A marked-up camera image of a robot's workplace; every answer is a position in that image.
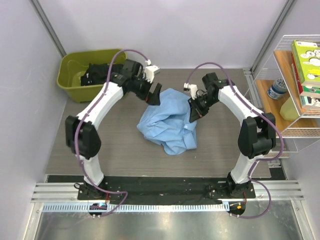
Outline light blue long sleeve shirt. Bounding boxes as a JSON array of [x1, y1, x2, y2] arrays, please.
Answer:
[[136, 88, 198, 156]]

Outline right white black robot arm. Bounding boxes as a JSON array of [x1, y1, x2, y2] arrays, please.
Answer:
[[183, 72, 276, 198]]

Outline green book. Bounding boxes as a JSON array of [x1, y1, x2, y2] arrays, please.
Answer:
[[291, 40, 320, 88]]

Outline red book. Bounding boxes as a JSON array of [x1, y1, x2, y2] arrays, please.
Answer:
[[291, 53, 303, 96]]

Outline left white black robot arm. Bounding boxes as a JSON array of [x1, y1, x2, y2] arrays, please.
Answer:
[[65, 59, 162, 200]]

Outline blue white ceramic cup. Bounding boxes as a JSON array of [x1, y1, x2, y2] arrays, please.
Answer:
[[267, 78, 288, 100]]

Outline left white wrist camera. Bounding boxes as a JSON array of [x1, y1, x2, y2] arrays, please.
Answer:
[[143, 59, 160, 84]]

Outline teal book stack bottom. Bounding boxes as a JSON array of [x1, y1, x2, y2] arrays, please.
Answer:
[[299, 85, 320, 109]]

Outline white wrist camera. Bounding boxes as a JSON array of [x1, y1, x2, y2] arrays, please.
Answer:
[[183, 82, 198, 100], [143, 59, 160, 84]]

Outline pale yellow green object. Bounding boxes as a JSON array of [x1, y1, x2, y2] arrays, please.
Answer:
[[280, 97, 299, 121]]

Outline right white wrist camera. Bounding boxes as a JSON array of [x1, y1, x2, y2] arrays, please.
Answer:
[[183, 82, 198, 100]]

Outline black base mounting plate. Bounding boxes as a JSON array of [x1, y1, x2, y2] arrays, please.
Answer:
[[46, 174, 257, 201]]

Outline black clothes in bin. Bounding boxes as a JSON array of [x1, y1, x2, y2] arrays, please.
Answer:
[[80, 63, 110, 86]]

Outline white wire shelf rack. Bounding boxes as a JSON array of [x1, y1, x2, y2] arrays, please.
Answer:
[[243, 34, 320, 159]]

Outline olive green plastic bin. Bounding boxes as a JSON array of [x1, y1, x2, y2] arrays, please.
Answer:
[[56, 48, 120, 103]]

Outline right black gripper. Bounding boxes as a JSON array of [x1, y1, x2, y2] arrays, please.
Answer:
[[188, 93, 219, 122]]

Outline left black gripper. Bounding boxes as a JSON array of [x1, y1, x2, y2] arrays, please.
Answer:
[[132, 73, 162, 106]]

